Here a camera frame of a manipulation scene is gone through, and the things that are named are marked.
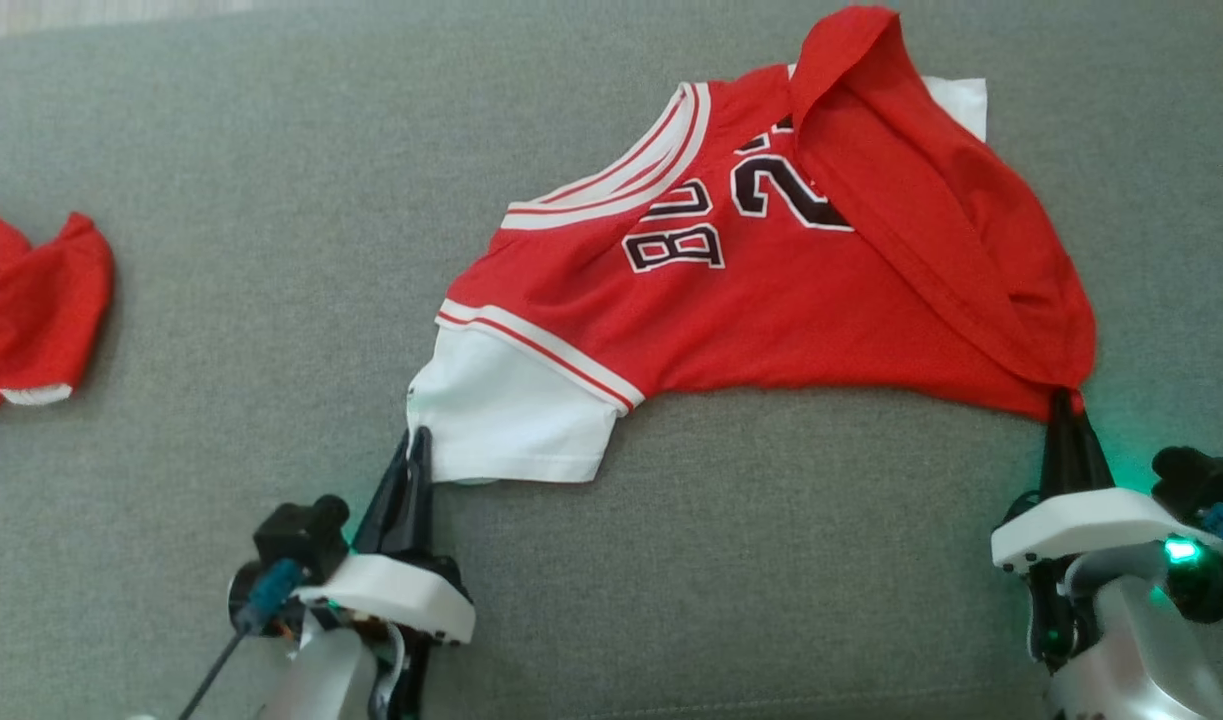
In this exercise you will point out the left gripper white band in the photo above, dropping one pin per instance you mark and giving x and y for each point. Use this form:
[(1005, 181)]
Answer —
[(401, 595)]

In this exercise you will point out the red shorts with logo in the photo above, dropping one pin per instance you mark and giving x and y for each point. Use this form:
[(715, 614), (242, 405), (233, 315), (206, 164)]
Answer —
[(31, 310)]

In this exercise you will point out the red basketball jersey white trim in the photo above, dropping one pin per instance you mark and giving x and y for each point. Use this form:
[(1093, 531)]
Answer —
[(771, 320)]

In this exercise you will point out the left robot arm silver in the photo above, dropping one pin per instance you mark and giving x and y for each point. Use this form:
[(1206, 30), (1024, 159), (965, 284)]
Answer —
[(321, 670)]

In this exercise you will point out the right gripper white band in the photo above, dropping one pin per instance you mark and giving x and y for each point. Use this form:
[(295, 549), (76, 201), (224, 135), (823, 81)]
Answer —
[(1091, 520)]

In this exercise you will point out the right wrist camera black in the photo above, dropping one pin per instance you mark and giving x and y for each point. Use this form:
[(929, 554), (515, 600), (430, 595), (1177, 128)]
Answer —
[(1196, 475)]

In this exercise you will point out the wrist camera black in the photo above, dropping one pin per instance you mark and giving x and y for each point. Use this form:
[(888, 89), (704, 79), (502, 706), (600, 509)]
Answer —
[(1196, 475), (296, 535)]

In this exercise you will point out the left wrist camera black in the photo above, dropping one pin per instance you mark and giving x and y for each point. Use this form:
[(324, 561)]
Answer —
[(296, 535)]

